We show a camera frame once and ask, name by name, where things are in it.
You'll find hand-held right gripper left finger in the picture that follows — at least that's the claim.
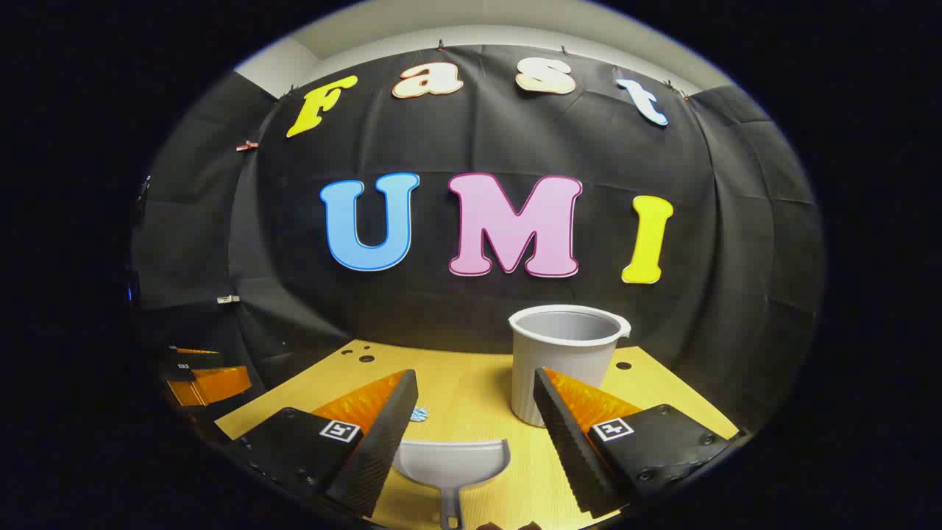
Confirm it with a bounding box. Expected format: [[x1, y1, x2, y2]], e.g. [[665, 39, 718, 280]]
[[234, 370, 419, 518]]

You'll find white ribbed garbage bin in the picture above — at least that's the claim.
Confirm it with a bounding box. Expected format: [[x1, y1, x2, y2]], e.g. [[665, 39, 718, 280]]
[[509, 305, 632, 428]]

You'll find grey plastic dustpan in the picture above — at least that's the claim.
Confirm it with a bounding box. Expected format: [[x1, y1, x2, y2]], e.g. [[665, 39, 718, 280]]
[[392, 439, 511, 530]]

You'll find black backdrop cloth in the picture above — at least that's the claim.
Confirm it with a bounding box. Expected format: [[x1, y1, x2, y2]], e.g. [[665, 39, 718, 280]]
[[131, 44, 825, 442]]

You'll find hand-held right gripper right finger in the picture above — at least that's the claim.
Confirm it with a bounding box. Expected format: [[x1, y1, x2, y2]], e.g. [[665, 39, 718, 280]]
[[533, 367, 740, 518]]

